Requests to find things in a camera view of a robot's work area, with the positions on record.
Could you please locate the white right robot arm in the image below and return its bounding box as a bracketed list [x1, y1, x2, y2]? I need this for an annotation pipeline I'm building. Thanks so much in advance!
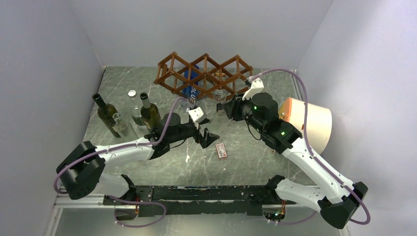
[222, 92, 368, 229]

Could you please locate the blue square glass bottle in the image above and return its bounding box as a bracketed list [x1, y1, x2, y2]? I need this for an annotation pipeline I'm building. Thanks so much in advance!
[181, 65, 203, 104]

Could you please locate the clear bottle white cap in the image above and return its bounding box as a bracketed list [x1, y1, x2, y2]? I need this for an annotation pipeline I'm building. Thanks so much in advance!
[128, 89, 145, 126]

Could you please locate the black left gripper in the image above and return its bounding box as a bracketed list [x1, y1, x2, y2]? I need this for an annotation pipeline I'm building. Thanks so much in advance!
[168, 118, 220, 148]

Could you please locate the white cone lampshade orange inside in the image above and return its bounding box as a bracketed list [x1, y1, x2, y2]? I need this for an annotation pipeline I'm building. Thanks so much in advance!
[278, 97, 332, 154]

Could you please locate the dark green wine bottle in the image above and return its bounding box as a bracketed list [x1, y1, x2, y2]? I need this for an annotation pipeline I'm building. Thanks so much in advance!
[92, 93, 121, 138]

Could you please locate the clear whisky bottle black label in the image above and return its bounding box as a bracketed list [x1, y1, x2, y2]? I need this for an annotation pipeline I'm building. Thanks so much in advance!
[212, 88, 226, 112]

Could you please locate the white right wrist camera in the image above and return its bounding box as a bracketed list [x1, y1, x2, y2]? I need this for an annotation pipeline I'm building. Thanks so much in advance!
[242, 78, 264, 100]

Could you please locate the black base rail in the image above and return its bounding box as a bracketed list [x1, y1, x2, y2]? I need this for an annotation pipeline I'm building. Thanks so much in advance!
[122, 185, 292, 217]

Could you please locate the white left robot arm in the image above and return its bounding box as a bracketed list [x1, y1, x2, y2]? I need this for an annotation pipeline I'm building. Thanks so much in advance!
[54, 113, 219, 205]

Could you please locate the brown wooden wine rack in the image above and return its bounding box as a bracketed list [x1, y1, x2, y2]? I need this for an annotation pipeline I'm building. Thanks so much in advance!
[153, 52, 253, 100]

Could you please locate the red white small box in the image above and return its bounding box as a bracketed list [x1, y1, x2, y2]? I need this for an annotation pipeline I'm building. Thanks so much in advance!
[215, 143, 228, 160]

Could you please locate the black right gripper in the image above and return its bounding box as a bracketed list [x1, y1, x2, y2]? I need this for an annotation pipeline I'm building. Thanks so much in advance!
[223, 90, 266, 134]

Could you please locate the green bottle silver neck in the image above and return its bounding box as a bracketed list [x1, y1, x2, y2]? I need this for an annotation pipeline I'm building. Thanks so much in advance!
[140, 92, 161, 132]

